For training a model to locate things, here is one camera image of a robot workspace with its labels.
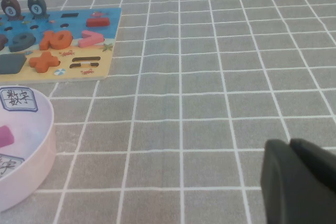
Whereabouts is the slate-grey wooden number 9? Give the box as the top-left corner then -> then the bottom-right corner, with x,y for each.
9,31 -> 37,52

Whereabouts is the grey white-grid tablecloth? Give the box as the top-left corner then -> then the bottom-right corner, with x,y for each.
0,0 -> 336,224

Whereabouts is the slate-grey wooden square piece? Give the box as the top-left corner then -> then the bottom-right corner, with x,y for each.
0,52 -> 27,75

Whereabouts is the pink plastic bowl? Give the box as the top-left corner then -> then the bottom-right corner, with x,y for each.
0,85 -> 57,213

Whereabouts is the colourful wooden puzzle board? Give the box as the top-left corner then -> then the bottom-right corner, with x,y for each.
0,7 -> 123,83

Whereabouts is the slate-grey wooden fish piece 9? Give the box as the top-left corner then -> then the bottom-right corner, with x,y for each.
27,0 -> 49,20

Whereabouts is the brown wooden fish piece 8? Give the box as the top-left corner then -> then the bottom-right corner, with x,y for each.
1,0 -> 22,22

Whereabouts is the pink wooden greater-than sign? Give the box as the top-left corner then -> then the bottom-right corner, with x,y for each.
78,30 -> 105,48

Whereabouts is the orange wooden plus sign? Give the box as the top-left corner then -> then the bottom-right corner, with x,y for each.
28,51 -> 60,74

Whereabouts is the orange wooden number 10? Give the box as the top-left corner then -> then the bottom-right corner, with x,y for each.
39,29 -> 73,51

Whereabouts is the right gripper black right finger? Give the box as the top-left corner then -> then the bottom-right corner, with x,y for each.
290,138 -> 336,190

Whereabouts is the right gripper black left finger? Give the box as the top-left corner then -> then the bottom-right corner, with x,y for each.
260,138 -> 336,224

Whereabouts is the red wooden minus sign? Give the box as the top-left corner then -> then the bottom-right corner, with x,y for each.
86,17 -> 110,28

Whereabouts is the magenta wooden number 1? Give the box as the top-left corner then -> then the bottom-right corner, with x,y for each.
0,125 -> 14,148

